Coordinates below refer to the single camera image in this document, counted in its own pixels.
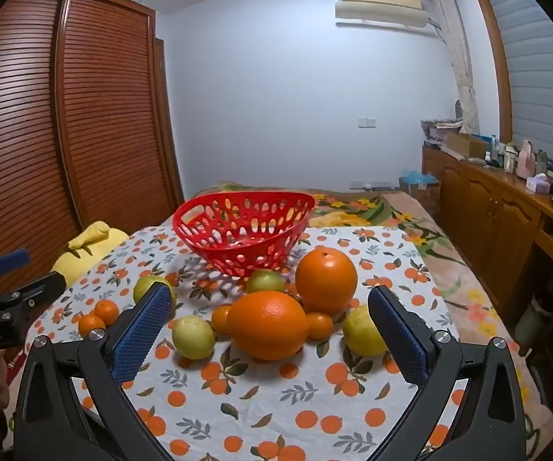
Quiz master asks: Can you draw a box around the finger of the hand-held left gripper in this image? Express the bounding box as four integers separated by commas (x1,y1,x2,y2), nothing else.
0,249,31,289
0,271,67,312

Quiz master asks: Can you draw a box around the dark waste bin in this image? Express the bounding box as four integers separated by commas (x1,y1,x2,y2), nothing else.
517,290,553,347

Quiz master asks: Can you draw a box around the large round orange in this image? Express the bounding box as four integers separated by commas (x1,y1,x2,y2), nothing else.
296,246,358,315

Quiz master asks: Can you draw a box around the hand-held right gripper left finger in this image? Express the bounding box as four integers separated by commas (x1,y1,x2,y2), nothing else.
15,281,176,461

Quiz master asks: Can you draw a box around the pink tissue box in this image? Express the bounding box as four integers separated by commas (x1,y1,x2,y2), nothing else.
525,175,552,195

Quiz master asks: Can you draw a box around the red plastic basket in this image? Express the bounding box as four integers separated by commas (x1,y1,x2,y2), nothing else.
172,191,316,278

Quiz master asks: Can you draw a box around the wooden louvred wardrobe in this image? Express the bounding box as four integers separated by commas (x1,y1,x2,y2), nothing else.
0,0,184,294

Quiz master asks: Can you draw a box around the orange print tablecloth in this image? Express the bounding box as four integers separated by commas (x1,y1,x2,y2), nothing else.
15,225,460,461

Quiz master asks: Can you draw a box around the green guava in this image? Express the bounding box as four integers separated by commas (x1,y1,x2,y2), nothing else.
343,303,389,357
246,269,285,295
172,316,217,360
133,274,177,309

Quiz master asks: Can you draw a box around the wooden cabinet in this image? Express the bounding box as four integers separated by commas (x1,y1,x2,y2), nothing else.
422,146,553,347

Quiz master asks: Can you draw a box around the cardboard box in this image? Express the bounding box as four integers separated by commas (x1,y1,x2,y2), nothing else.
444,133,489,159

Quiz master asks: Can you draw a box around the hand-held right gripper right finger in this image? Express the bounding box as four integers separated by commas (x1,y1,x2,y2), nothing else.
368,285,527,461

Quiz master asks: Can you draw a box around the wooden window frame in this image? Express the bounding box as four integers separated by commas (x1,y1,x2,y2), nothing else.
469,0,513,145

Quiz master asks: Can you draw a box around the large oval orange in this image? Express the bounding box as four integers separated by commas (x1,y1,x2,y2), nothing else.
227,291,311,362

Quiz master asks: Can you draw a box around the small tangerine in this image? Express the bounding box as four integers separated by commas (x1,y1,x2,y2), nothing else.
94,299,120,325
211,304,233,336
78,313,107,339
306,312,334,340

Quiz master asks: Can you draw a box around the pink bottle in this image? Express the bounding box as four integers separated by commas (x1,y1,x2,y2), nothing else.
517,139,536,179

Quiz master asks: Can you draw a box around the yellow pillow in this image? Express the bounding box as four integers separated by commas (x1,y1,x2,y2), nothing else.
50,221,129,289

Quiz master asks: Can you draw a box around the floral blanket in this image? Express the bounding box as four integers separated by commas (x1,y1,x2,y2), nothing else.
195,181,553,443

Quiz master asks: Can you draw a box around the grey window blind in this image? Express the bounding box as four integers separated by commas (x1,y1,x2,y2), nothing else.
478,0,553,169

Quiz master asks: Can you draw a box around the beige curtain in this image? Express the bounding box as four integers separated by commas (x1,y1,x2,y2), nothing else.
426,0,480,135

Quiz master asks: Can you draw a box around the blue bag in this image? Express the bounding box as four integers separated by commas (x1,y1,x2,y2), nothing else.
398,169,441,202

